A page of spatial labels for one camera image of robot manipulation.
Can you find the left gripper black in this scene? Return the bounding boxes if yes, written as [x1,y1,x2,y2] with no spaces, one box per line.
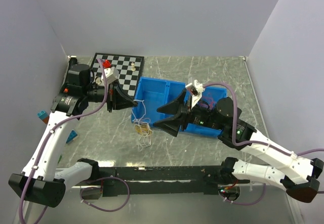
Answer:
[83,78,138,112]

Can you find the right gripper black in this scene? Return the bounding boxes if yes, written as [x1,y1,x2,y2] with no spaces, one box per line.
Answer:
[151,87,223,136]

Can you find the blue three-compartment bin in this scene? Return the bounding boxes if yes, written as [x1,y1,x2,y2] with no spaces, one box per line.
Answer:
[131,77,227,138]

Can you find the white cable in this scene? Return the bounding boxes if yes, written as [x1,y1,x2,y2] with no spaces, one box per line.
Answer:
[133,99,152,150]

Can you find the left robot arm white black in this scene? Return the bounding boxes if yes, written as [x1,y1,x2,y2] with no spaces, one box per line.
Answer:
[9,64,137,208]

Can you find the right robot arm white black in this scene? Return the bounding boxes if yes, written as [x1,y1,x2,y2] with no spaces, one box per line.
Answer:
[153,90,323,203]

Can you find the black white chessboard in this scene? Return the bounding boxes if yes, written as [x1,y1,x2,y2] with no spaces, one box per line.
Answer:
[90,53,145,97]

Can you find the white chess piece upper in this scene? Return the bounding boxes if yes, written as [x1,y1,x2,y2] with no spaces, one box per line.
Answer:
[131,62,136,71]

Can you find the black marker orange cap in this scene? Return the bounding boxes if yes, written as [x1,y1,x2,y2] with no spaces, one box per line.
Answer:
[66,58,78,95]

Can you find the blue brown toy block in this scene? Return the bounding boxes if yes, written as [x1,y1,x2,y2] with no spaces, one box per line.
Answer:
[37,110,50,124]

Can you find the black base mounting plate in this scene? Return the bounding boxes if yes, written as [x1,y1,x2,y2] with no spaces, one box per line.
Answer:
[69,166,250,197]

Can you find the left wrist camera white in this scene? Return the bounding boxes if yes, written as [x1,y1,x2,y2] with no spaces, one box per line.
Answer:
[101,67,119,85]

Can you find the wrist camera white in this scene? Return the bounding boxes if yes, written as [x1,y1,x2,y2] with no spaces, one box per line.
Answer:
[101,67,119,85]
[185,77,205,109]

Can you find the yellow cable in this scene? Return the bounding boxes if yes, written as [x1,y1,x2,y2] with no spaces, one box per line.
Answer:
[134,123,153,137]

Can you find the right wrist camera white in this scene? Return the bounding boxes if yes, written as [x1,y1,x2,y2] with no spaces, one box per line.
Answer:
[185,77,205,109]

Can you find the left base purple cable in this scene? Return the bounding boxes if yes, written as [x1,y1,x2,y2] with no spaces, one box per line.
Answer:
[79,177,129,212]

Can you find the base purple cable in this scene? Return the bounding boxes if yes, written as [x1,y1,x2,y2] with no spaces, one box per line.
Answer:
[79,177,129,212]
[220,183,266,207]

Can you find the aluminium frame rail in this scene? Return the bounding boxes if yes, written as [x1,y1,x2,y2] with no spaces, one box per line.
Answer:
[24,178,289,192]

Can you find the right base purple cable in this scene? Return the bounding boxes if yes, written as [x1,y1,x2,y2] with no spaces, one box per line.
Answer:
[220,183,266,207]

